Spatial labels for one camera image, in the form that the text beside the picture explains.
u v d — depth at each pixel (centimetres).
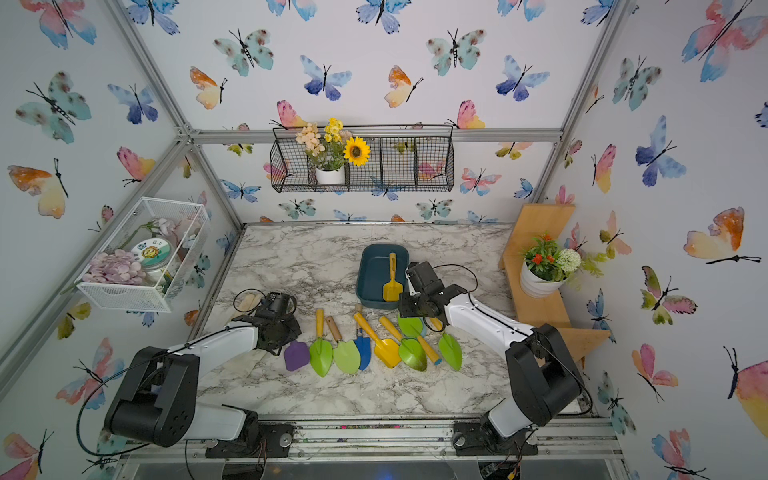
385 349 89
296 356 87
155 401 43
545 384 43
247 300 98
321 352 86
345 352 88
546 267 83
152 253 66
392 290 101
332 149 88
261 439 71
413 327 93
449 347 87
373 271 106
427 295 67
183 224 79
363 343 90
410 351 87
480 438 73
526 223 90
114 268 60
